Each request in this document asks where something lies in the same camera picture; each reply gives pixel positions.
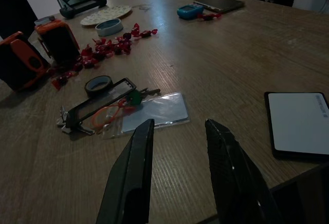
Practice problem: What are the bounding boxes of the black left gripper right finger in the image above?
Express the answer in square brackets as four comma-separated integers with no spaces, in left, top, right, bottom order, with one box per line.
[205,118,283,224]

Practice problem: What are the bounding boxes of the small grey box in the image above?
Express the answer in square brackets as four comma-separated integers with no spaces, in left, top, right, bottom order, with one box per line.
[34,15,56,27]

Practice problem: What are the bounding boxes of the white card black case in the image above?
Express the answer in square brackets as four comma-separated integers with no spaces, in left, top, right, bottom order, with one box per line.
[264,91,329,163]

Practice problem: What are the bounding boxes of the black rectangular badge frame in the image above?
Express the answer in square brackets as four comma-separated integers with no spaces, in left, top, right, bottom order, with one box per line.
[65,78,137,128]

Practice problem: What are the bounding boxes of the patterned round plate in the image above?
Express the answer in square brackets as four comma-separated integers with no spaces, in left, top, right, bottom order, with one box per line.
[80,5,133,27]

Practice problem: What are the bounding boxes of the black phone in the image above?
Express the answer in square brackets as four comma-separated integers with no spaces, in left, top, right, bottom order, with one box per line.
[194,0,245,13]

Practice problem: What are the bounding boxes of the black tape roll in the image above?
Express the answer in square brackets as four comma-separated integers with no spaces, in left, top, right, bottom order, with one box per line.
[84,76,114,99]

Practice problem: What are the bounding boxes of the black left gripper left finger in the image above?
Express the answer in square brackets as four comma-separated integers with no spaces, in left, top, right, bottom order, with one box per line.
[96,118,155,224]

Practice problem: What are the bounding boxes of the orange black battery pack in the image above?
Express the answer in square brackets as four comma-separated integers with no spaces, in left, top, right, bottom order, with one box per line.
[0,31,51,92]
[34,20,80,67]

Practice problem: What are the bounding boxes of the light blue ring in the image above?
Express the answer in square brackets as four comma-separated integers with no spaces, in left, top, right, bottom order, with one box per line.
[95,18,124,36]

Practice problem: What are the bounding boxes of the teal handheld device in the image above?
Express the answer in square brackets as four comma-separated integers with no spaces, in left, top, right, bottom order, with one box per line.
[177,4,205,20]

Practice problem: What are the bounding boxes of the clear plastic card holder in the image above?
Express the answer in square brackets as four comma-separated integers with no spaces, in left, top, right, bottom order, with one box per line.
[102,92,192,140]

